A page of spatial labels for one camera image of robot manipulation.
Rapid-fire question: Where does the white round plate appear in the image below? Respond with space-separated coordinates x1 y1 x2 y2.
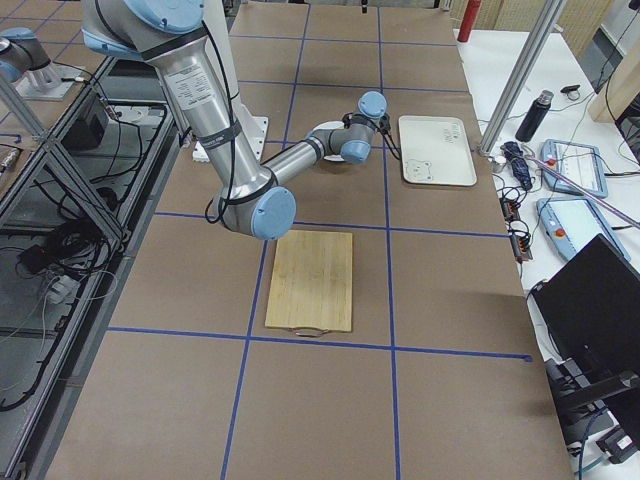
315 120 345 163

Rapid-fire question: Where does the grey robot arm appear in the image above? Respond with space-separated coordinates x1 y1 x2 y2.
1 27 73 101
81 1 387 240

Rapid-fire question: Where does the bamboo cutting board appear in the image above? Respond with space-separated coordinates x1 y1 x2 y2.
265 230 353 337

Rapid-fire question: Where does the cream bear serving tray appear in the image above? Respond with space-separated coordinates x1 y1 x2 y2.
398 115 477 187

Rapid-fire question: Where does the folded navy umbrella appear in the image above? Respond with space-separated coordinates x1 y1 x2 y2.
501 141 533 192

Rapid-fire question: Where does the black water bottle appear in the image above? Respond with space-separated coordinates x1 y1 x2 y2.
515 90 554 143

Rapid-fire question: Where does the near blue teach pendant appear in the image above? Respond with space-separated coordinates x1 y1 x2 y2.
536 197 630 261

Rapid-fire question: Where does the blue teach pendant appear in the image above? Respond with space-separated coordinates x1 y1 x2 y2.
536 197 630 261
541 139 608 198

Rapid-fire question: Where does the red bottle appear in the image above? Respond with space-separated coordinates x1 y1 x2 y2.
457 0 482 43

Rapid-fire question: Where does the far blue teach pendant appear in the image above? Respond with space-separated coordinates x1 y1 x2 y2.
541 139 608 198

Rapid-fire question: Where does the black monitor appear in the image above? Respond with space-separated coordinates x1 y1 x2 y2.
533 234 639 381

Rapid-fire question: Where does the aluminium frame post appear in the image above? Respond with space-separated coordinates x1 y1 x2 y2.
478 0 567 157

